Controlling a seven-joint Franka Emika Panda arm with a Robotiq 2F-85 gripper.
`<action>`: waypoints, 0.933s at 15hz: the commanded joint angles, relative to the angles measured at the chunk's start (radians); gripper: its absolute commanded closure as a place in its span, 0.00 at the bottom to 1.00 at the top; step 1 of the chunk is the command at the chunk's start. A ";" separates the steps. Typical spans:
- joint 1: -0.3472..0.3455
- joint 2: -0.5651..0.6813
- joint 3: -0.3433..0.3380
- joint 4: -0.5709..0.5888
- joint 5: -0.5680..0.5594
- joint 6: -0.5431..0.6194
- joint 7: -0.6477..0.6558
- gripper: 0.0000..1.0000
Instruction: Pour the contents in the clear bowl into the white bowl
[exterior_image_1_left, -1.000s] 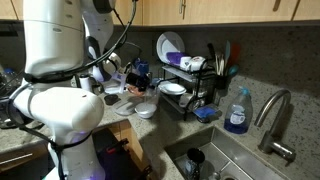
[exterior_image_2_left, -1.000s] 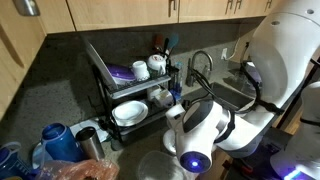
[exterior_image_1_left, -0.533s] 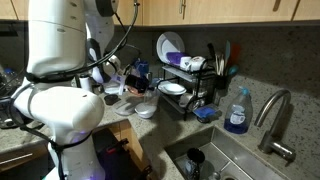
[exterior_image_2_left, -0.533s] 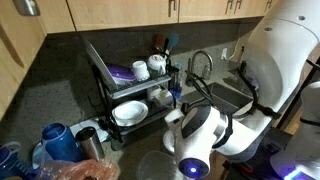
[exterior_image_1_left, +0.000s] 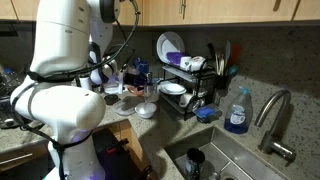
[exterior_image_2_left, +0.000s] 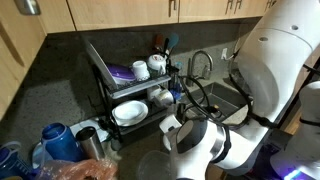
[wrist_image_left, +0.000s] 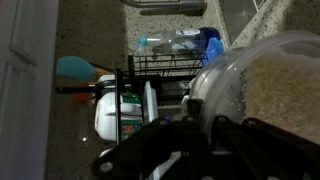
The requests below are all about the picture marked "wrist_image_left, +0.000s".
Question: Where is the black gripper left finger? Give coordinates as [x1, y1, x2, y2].
[91, 98, 214, 180]

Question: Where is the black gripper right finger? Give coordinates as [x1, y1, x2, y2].
[209, 114, 320, 180]

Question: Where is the clear plastic bowl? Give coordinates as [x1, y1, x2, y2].
[188, 30, 320, 144]

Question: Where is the plain white mug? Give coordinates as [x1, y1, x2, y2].
[99, 147, 116, 159]
[181, 76, 214, 108]

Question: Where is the light grey rack tray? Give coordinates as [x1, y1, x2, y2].
[143, 80, 160, 124]

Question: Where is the clear soap bottle blue liquid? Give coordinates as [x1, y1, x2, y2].
[137, 27, 222, 56]

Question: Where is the white green-labelled tub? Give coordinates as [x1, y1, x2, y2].
[94, 74, 145, 142]

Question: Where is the steel gooseneck faucet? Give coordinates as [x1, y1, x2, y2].
[119, 0, 208, 16]

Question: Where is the orange utensil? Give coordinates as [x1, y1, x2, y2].
[71, 92, 92, 105]

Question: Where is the teal silicone spatula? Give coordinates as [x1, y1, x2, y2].
[55, 55, 113, 82]

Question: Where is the black wire dish rack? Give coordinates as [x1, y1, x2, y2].
[113, 53, 209, 180]

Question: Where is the black utensil handle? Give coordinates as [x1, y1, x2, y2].
[54, 83, 101, 95]

